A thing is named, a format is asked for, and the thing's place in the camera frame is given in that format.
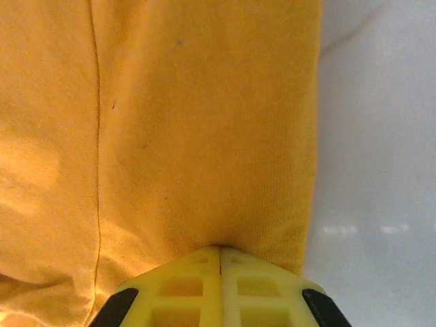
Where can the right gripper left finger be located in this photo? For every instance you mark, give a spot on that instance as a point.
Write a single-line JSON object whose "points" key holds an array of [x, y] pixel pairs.
{"points": [[190, 272]]}

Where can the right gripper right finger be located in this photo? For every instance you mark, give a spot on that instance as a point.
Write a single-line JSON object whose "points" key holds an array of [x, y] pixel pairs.
{"points": [[259, 276]]}

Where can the yellow t-shirt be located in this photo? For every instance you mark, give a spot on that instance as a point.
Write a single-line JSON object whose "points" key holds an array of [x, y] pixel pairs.
{"points": [[170, 119]]}

